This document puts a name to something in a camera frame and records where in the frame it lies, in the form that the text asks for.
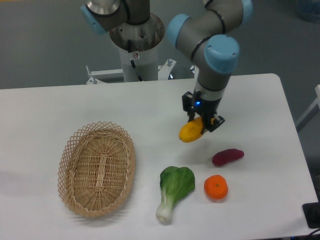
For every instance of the green bok choy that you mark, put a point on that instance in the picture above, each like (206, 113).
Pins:
(176, 183)

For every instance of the purple sweet potato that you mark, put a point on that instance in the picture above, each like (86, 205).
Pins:
(227, 156)

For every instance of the white furniture at right edge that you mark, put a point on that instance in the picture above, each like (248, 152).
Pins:
(311, 111)

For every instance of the orange tangerine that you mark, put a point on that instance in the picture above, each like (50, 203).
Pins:
(216, 187)

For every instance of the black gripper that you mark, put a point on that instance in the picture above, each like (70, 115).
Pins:
(194, 103)

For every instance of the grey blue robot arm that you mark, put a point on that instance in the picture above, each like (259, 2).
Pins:
(203, 40)

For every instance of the woven wicker basket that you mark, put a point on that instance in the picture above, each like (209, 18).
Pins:
(97, 168)

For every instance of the black device at table edge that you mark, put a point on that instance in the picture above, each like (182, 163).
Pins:
(312, 214)

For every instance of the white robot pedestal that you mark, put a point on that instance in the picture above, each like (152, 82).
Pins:
(138, 48)

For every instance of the white metal base frame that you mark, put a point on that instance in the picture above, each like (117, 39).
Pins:
(170, 70)

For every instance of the yellow mango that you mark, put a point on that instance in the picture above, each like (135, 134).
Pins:
(192, 130)

